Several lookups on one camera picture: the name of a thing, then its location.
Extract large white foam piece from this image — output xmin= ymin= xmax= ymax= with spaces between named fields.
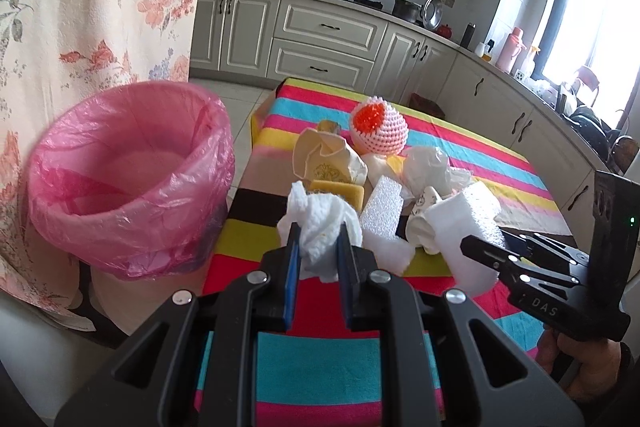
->
xmin=405 ymin=181 xmax=506 ymax=297

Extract white paper tissue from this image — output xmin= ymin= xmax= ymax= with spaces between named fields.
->
xmin=277 ymin=181 xmax=363 ymax=283

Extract white foam block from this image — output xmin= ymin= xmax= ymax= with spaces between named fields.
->
xmin=358 ymin=174 xmax=417 ymax=277

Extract yellow sponge block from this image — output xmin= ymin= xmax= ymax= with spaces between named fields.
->
xmin=309 ymin=180 xmax=364 ymax=213

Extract white plastic bag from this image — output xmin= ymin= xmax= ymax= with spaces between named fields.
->
xmin=401 ymin=146 xmax=474 ymax=199

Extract crushed white paper cup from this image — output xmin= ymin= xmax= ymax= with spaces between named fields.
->
xmin=292 ymin=128 xmax=368 ymax=185

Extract white trash bin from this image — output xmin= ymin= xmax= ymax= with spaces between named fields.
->
xmin=19 ymin=200 xmax=231 ymax=338

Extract white lower kitchen cabinets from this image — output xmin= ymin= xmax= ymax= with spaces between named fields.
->
xmin=191 ymin=0 xmax=605 ymax=248

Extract person's right hand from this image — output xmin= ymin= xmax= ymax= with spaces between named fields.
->
xmin=535 ymin=327 xmax=622 ymax=402

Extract white tissue packet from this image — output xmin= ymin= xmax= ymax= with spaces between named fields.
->
xmin=361 ymin=153 xmax=405 ymax=187

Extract yellow sponge with torn side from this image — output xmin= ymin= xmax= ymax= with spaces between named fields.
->
xmin=317 ymin=119 xmax=341 ymax=134

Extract orange fruit in foam net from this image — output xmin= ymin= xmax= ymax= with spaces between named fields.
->
xmin=348 ymin=96 xmax=409 ymax=156

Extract dark red floor basket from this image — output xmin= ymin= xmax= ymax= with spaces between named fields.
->
xmin=409 ymin=92 xmax=446 ymax=120

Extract pink plastic bin liner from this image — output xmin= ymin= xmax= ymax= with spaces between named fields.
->
xmin=27 ymin=81 xmax=235 ymax=281

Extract pink thermos flask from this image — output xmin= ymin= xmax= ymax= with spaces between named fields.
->
xmin=496 ymin=27 xmax=525 ymax=74

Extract black bottle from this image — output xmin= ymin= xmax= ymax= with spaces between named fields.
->
xmin=460 ymin=23 xmax=476 ymax=50

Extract small red pot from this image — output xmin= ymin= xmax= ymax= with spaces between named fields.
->
xmin=435 ymin=25 xmax=452 ymax=39

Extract silver pot lid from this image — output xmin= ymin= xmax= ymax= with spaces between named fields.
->
xmin=421 ymin=0 xmax=444 ymax=30

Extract black cooking pot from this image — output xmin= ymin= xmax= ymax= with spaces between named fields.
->
xmin=392 ymin=0 xmax=423 ymax=24

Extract floral cream curtain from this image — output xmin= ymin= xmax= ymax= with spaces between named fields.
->
xmin=1 ymin=0 xmax=196 ymax=332

